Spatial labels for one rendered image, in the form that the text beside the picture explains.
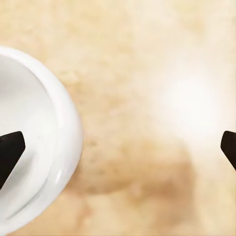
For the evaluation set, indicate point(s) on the coffee cup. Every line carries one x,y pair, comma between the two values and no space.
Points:
35,101

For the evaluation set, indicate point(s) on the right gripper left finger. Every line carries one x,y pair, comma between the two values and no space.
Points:
12,147

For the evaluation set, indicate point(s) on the countertop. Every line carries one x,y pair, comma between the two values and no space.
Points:
155,85

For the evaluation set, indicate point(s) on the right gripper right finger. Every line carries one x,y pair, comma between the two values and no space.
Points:
228,146

